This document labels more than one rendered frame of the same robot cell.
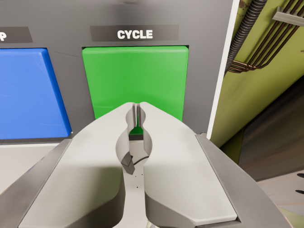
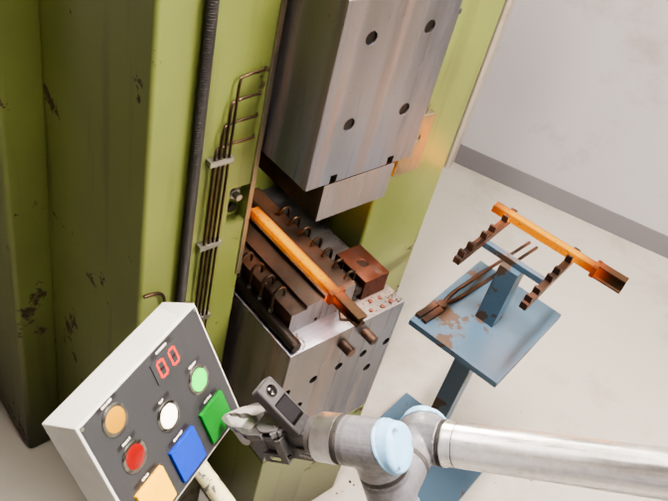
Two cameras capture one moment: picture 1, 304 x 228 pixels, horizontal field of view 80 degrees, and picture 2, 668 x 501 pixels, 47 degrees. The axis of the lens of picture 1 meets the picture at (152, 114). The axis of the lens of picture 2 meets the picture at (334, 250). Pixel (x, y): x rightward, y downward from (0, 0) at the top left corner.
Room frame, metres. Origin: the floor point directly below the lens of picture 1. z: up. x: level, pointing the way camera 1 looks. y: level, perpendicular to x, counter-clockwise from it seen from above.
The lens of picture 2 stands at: (-0.34, 0.81, 2.27)
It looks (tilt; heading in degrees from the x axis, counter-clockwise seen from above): 41 degrees down; 289
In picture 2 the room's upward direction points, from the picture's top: 16 degrees clockwise
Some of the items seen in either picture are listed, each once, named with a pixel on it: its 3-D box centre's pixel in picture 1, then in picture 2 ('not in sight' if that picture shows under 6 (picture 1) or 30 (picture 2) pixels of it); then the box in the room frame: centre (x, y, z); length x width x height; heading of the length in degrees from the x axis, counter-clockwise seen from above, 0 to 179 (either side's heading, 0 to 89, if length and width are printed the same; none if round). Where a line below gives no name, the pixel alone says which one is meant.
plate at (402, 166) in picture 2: not in sight; (412, 143); (0.09, -0.77, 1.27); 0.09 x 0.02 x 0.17; 69
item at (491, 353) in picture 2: not in sight; (487, 319); (-0.25, -0.92, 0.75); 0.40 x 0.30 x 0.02; 80
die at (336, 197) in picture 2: not in sight; (296, 138); (0.28, -0.51, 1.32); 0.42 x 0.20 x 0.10; 159
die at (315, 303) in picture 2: not in sight; (271, 254); (0.28, -0.51, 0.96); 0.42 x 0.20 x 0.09; 159
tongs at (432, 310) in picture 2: not in sight; (481, 278); (-0.17, -1.06, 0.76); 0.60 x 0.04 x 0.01; 74
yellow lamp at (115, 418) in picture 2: not in sight; (114, 419); (0.16, 0.22, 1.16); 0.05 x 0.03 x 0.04; 69
